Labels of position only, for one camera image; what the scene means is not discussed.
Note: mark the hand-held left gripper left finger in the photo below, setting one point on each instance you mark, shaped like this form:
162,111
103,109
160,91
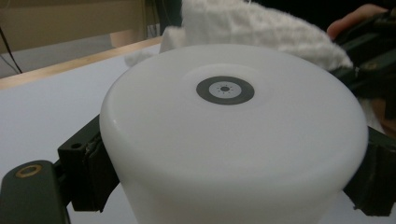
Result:
90,174

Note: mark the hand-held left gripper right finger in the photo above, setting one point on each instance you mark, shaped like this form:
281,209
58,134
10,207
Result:
376,177

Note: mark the light wooden desk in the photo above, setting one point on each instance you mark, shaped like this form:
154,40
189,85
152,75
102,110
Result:
62,21

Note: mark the pale table cover sheet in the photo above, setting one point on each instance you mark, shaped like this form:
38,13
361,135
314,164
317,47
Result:
46,118

